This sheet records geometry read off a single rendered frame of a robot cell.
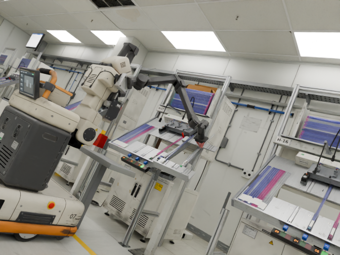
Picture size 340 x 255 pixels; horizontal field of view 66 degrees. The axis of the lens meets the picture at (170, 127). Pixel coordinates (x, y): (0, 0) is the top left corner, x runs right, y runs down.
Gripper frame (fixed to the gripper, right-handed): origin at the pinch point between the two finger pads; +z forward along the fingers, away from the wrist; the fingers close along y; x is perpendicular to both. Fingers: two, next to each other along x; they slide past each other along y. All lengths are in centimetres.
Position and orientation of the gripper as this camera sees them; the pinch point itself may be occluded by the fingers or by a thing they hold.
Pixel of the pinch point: (201, 146)
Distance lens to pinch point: 217.4
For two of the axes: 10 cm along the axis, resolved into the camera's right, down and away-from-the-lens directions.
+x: -6.0, 4.6, -6.5
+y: -7.9, -2.8, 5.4
